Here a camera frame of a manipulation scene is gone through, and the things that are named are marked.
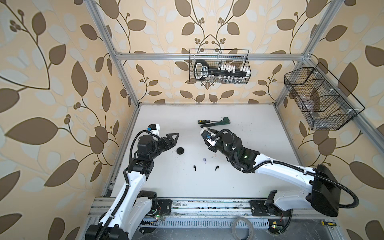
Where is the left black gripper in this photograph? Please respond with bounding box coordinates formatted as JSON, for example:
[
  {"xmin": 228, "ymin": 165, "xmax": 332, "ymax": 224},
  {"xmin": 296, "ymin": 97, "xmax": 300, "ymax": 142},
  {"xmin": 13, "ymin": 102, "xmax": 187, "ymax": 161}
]
[{"xmin": 147, "ymin": 132, "xmax": 178, "ymax": 162}]

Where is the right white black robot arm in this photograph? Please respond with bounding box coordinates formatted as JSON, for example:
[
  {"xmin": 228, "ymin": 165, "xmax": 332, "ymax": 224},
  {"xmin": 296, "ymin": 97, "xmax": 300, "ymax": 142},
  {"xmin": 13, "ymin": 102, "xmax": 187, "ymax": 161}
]
[{"xmin": 201, "ymin": 128, "xmax": 360, "ymax": 217}]

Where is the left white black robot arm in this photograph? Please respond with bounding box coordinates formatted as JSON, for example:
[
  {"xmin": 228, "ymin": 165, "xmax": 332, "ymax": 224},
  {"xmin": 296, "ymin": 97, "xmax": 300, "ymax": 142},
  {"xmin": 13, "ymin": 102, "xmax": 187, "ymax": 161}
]
[{"xmin": 85, "ymin": 124, "xmax": 180, "ymax": 240}]

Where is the black round earbud case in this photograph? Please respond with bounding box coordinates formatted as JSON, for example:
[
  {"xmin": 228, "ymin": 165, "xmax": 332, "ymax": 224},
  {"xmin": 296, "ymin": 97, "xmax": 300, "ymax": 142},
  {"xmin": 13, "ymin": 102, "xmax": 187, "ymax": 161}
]
[{"xmin": 177, "ymin": 147, "xmax": 185, "ymax": 155}]

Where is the black tool set in basket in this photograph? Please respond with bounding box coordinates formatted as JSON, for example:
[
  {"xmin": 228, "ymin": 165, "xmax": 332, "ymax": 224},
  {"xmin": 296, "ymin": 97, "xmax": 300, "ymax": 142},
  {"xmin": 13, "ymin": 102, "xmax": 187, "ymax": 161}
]
[{"xmin": 192, "ymin": 60, "xmax": 251, "ymax": 82}]

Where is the small yellow black screwdriver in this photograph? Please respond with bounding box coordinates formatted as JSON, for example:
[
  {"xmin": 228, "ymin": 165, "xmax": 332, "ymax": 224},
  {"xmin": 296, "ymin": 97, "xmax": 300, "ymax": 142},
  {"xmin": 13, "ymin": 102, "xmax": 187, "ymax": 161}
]
[{"xmin": 321, "ymin": 221, "xmax": 337, "ymax": 227}]

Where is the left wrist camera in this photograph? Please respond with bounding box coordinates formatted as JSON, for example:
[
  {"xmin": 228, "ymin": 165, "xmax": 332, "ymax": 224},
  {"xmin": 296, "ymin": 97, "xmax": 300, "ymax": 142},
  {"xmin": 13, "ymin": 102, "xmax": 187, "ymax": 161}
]
[{"xmin": 147, "ymin": 124, "xmax": 161, "ymax": 136}]

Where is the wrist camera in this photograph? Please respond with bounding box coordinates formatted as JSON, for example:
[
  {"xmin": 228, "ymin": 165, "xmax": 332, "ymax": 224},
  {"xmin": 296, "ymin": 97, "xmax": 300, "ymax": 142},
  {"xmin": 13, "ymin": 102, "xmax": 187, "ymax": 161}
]
[
  {"xmin": 147, "ymin": 124, "xmax": 161, "ymax": 136},
  {"xmin": 200, "ymin": 127, "xmax": 219, "ymax": 148}
]

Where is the green handled tool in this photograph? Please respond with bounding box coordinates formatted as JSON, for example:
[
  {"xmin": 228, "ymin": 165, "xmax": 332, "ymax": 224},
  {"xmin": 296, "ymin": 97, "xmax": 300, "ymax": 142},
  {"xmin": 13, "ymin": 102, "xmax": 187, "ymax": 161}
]
[{"xmin": 199, "ymin": 117, "xmax": 231, "ymax": 128}]

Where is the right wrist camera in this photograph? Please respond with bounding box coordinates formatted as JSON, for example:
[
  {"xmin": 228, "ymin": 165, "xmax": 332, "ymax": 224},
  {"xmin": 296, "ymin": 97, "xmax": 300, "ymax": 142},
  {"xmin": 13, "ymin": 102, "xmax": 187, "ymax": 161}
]
[{"xmin": 200, "ymin": 127, "xmax": 219, "ymax": 148}]

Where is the back wire basket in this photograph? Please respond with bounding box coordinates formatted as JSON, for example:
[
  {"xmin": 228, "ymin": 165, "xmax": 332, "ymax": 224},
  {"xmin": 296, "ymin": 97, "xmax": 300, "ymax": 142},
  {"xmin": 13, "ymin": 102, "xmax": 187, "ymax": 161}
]
[{"xmin": 189, "ymin": 48, "xmax": 252, "ymax": 85}]

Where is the side wire basket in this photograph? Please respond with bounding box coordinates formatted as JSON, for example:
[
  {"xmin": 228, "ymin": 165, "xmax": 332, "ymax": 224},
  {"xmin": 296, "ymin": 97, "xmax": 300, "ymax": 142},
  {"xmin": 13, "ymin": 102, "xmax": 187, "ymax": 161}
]
[{"xmin": 284, "ymin": 62, "xmax": 366, "ymax": 131}]

